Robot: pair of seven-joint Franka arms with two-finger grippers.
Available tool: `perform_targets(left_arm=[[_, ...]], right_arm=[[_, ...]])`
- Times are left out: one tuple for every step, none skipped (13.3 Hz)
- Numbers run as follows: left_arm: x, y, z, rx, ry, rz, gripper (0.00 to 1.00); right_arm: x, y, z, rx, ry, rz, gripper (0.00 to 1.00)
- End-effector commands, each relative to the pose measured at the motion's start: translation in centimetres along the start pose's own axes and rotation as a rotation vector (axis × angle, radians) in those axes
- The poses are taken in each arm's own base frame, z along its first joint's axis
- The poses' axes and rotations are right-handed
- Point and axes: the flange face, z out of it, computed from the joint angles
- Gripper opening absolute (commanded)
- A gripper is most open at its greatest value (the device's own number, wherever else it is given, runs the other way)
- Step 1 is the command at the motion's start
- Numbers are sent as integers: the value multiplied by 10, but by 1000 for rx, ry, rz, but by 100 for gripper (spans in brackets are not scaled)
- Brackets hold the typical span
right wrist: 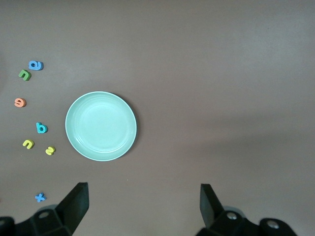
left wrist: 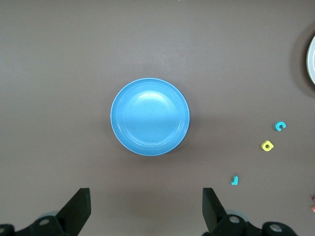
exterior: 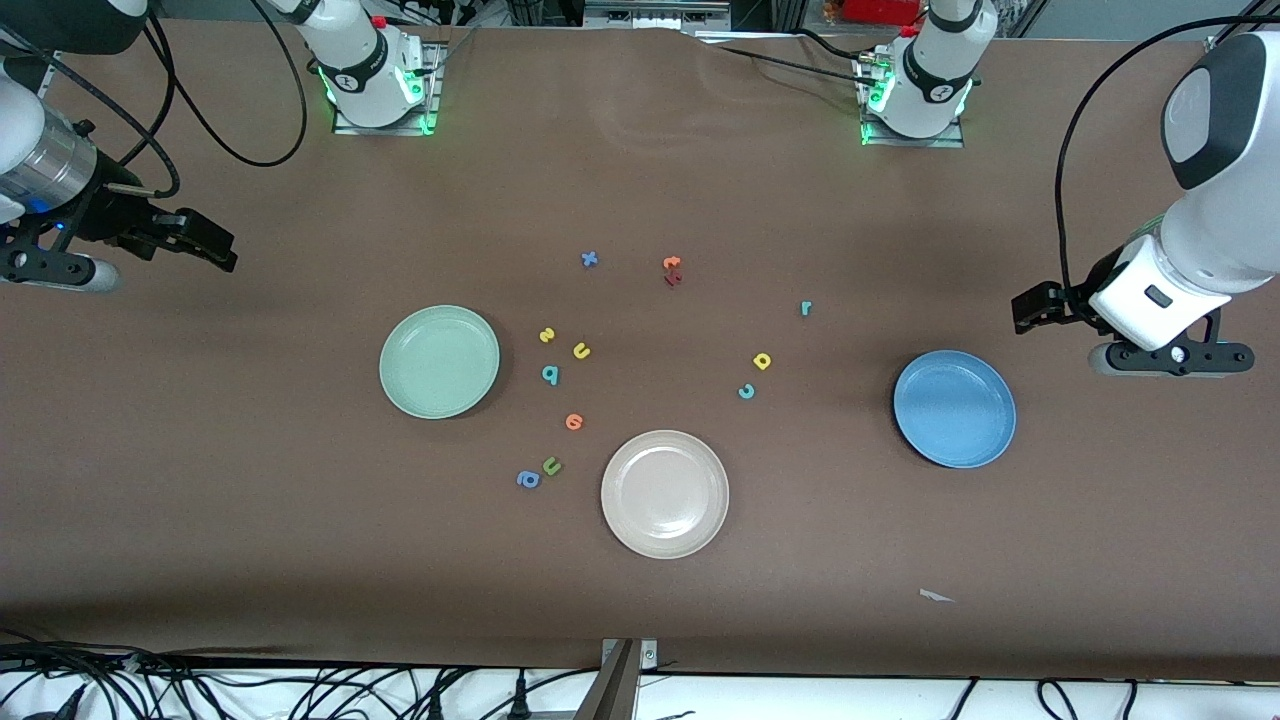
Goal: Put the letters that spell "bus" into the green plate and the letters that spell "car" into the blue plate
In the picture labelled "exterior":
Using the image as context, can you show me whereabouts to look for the blue plate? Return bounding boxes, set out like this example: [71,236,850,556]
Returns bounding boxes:
[893,349,1017,469]

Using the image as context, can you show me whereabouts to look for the green plate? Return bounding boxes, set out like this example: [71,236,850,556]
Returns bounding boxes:
[379,305,501,420]

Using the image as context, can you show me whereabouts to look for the red object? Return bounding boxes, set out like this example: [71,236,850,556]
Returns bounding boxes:
[843,0,923,26]

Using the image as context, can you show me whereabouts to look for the beige plate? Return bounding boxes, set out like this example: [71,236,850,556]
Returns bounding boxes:
[600,430,731,560]

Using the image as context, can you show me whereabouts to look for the grey metal box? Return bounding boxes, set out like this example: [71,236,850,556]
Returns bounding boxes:
[585,0,731,31]

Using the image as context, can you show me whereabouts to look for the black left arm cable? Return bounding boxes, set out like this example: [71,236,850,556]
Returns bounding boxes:
[1055,12,1280,301]

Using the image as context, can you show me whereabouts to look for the black looping arm cable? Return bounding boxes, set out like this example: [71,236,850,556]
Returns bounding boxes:
[145,0,308,168]

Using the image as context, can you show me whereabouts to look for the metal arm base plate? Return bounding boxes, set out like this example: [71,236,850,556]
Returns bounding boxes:
[333,40,442,136]
[858,50,966,149]

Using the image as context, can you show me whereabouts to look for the black cable on table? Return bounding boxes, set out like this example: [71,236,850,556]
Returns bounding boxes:
[712,44,869,89]
[795,28,876,63]

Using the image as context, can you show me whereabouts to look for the metal table bracket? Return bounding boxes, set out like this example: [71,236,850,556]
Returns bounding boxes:
[575,638,659,720]

